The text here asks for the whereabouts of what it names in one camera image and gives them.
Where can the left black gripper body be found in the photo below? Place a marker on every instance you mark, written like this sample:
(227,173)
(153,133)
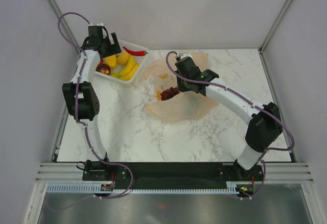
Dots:
(110,50)

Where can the fake yellow lemon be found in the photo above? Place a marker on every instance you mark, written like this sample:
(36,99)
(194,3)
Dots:
(111,61)

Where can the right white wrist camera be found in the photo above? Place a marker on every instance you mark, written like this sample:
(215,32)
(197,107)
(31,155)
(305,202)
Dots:
(180,56)

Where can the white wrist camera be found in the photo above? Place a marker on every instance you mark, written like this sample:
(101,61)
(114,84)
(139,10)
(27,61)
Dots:
(180,56)
(101,24)

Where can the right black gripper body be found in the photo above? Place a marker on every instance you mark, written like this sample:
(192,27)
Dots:
(183,86)

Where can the white slotted cable duct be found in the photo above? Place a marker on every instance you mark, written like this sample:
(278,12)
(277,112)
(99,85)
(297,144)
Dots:
(98,188)

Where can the white plastic fruit basket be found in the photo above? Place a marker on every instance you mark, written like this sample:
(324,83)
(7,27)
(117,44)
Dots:
(123,67)

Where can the fake orange pineapple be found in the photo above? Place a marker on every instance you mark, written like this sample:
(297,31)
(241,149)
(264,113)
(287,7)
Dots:
(158,94)

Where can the fake yellow banana bunch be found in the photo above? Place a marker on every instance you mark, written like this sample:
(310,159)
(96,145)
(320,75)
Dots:
(128,71)

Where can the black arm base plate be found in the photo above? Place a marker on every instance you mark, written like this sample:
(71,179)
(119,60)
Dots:
(169,175)

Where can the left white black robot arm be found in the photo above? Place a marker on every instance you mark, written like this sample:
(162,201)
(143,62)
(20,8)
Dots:
(80,97)

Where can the fake orange fruit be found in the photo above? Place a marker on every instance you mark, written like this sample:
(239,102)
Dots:
(123,58)

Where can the peach banana-print plastic bag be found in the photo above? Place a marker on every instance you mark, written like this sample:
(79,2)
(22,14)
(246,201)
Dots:
(184,106)

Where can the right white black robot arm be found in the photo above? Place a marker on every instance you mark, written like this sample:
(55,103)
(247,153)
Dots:
(262,120)

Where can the fake red chili pepper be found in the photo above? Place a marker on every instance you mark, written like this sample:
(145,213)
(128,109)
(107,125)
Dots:
(135,53)

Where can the aluminium frame rail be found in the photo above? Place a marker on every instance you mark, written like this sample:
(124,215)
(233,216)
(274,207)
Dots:
(276,173)

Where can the fake dark red grapes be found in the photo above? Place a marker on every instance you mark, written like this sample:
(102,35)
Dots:
(169,93)

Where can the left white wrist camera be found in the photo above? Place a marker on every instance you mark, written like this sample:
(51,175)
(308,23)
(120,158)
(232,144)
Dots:
(101,24)

